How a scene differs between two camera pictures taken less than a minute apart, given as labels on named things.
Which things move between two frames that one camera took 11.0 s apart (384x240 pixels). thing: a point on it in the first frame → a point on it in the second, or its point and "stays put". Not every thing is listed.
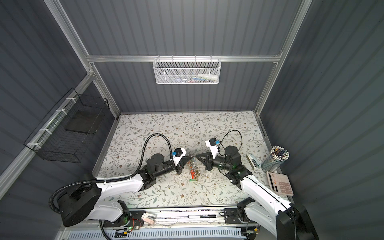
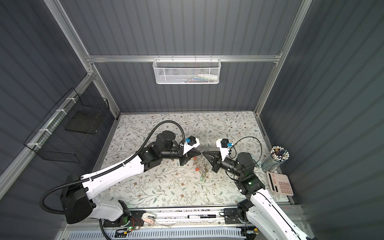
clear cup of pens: x=278 y=155 stays put
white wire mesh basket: x=187 y=71 stays put
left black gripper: x=180 y=166 → x=190 y=155
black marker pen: x=202 y=216 stays put
